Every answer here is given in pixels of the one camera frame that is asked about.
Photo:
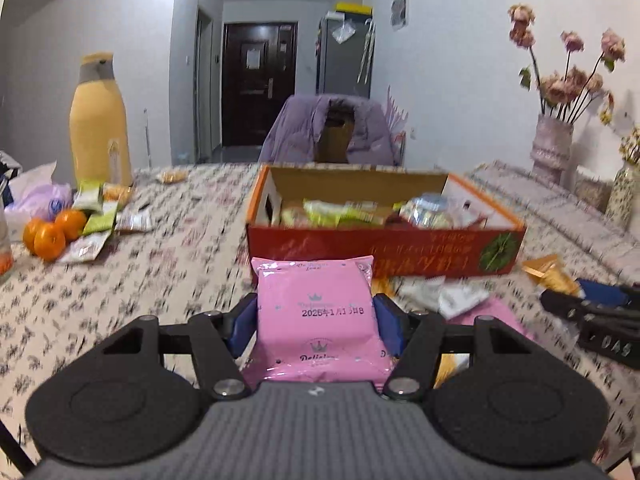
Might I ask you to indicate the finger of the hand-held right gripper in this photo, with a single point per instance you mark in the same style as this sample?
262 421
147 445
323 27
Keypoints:
600 291
565 305

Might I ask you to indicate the glass jar with grains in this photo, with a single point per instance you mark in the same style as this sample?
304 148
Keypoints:
592 190

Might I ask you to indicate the pink ribbed vase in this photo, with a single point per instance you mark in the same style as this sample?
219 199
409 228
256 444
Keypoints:
550 152

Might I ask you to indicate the clear glass cup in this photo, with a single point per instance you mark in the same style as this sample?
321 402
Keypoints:
5 240

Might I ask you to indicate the clear orange cracker packet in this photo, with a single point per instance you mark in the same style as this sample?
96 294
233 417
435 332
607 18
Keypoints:
172 176
120 194

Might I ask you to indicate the snack packets near oranges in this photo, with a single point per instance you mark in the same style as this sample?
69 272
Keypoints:
85 249

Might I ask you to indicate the large green snack packet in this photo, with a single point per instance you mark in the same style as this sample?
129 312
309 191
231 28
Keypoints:
340 214

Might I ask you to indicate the yellow thermos bottle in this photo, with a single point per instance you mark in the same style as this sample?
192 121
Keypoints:
100 130

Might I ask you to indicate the red cardboard box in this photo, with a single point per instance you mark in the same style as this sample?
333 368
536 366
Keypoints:
350 250

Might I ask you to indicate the yellow box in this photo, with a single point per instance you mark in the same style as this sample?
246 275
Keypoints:
352 8

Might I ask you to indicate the small white snack packet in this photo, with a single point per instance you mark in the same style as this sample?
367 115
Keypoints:
420 291

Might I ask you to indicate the grey interior door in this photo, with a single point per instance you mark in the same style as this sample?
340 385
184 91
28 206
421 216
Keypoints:
204 85

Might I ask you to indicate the pink striped bag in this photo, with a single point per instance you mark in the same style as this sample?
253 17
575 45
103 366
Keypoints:
397 120

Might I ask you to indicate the grey refrigerator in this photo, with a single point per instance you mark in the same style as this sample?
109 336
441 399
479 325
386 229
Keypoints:
340 70

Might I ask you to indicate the green white snack packet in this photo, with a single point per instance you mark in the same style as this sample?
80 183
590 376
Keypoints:
87 195

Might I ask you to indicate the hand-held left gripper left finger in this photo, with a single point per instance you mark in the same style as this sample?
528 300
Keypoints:
244 327

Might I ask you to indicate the grey woven cloth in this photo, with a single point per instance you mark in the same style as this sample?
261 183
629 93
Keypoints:
560 220

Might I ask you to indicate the small orange snack packet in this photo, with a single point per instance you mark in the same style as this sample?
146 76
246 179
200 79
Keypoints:
452 370

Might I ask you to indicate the golden brown cracker packet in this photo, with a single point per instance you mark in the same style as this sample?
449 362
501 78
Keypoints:
547 272

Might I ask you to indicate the pink snack packet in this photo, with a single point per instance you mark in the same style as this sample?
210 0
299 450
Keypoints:
315 320
500 317

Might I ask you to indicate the purple tissue pack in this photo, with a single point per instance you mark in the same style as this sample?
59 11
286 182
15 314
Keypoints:
40 195

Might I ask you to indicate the folded white umbrella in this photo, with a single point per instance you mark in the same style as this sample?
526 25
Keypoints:
366 52

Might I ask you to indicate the white packet black lettering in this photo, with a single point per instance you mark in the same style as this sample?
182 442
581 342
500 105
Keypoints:
465 300

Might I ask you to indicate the wooden chair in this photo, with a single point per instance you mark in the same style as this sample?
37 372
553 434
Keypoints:
335 142

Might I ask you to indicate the dark brown entrance door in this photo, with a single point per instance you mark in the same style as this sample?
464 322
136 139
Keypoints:
257 85

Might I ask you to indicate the light green snack packet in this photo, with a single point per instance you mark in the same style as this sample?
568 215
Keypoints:
102 219

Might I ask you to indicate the purple jacket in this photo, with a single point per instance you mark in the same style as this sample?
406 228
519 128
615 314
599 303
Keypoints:
290 135

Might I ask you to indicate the speckled vase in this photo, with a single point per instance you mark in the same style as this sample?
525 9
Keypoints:
625 195

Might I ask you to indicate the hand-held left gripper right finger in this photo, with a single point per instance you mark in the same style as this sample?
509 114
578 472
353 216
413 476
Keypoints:
387 325

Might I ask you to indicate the clear plastic bag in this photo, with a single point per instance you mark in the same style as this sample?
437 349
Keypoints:
342 33

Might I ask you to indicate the white red print packet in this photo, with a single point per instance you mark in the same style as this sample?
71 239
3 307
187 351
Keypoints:
135 222

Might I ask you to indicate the dried pink roses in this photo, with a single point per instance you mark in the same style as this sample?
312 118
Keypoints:
557 87

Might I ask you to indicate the black white patterned bag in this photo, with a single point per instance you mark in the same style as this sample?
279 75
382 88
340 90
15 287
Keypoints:
7 172

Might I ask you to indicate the orange fruit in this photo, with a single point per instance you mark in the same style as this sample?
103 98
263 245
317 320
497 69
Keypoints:
50 242
29 235
71 222

